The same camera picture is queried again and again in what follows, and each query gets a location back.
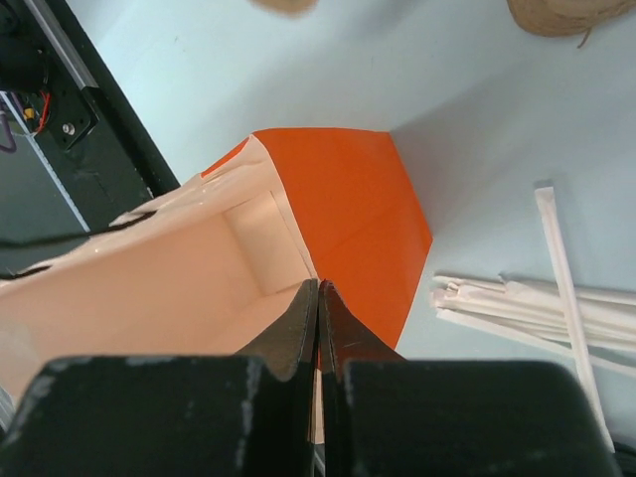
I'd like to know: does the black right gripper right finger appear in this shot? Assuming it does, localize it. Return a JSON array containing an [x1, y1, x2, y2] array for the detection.
[[318, 281, 620, 476]]

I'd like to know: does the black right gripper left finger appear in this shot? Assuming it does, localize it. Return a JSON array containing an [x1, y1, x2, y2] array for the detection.
[[1, 279, 318, 476]]

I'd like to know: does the orange paper gift bag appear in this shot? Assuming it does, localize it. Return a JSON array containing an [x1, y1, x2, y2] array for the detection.
[[1, 128, 432, 441]]

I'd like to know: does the single brown pulp cup carrier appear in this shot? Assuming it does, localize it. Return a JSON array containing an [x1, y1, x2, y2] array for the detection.
[[250, 0, 318, 17]]

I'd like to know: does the brown pulp cup carrier stack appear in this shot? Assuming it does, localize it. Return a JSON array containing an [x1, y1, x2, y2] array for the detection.
[[507, 0, 635, 49]]

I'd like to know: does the white wrapped straw pile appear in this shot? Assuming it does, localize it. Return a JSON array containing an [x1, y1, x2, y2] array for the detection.
[[430, 276, 635, 378]]

